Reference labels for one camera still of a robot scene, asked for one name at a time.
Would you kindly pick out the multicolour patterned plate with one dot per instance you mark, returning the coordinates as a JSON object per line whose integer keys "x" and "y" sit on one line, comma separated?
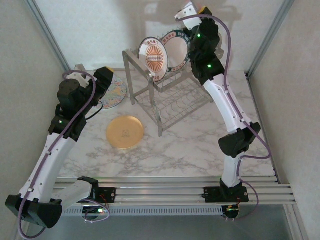
{"x": 117, "y": 92}

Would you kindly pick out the white plate orange sunburst print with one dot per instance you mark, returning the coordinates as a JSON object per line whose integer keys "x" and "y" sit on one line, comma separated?
{"x": 153, "y": 57}

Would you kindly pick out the orange yellow plate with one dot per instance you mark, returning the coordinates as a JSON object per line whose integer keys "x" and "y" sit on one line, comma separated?
{"x": 125, "y": 131}

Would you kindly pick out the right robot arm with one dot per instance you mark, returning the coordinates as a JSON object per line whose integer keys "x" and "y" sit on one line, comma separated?
{"x": 222, "y": 100}

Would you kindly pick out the stainless steel dish rack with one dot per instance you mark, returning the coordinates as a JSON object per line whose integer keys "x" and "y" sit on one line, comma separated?
{"x": 160, "y": 126}

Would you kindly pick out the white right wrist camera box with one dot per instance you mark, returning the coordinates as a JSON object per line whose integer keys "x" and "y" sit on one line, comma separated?
{"x": 191, "y": 23}

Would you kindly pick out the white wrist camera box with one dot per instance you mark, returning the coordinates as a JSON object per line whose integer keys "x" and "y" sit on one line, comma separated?
{"x": 191, "y": 23}
{"x": 78, "y": 78}

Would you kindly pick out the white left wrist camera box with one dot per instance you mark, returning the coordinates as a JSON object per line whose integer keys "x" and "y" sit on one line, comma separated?
{"x": 78, "y": 78}

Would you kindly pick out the aluminium frame post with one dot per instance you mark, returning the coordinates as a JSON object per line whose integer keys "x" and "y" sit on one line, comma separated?
{"x": 52, "y": 40}
{"x": 269, "y": 40}

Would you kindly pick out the aluminium table side rail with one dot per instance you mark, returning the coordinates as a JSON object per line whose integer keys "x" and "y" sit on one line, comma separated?
{"x": 256, "y": 105}

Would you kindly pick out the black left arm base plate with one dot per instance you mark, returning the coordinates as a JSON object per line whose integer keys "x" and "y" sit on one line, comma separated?
{"x": 110, "y": 193}

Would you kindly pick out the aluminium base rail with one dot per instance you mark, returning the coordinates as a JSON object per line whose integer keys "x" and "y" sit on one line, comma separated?
{"x": 160, "y": 192}

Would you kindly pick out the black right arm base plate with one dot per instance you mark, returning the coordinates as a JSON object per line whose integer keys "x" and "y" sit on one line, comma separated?
{"x": 211, "y": 195}

